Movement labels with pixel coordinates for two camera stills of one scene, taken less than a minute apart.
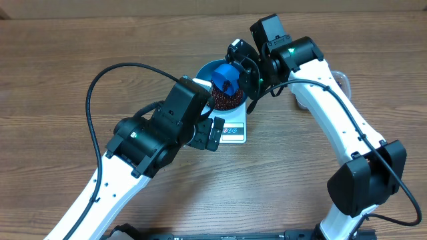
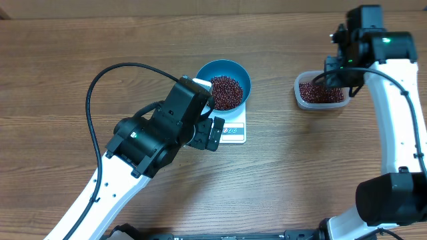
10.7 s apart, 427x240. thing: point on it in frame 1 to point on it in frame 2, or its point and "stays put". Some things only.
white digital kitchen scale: x=235 y=126 stays put
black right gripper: x=250 y=83 to x=335 y=81
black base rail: x=259 y=235 stays put
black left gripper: x=202 y=141 stays put
